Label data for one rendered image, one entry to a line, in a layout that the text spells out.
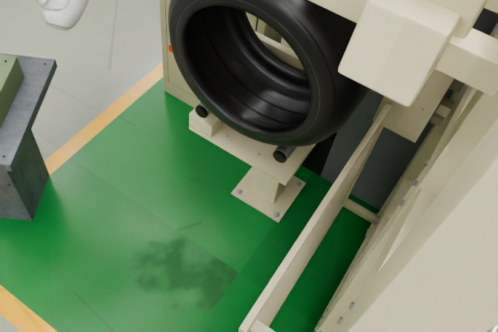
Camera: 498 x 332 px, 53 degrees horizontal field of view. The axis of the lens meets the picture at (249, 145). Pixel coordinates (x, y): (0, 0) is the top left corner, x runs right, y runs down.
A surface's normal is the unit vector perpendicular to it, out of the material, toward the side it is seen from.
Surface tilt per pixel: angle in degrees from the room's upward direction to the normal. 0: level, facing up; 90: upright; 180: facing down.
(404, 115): 90
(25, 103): 0
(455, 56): 90
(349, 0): 90
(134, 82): 0
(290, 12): 46
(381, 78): 72
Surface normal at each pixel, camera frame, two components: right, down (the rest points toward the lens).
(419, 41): -0.48, 0.43
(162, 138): 0.10, -0.59
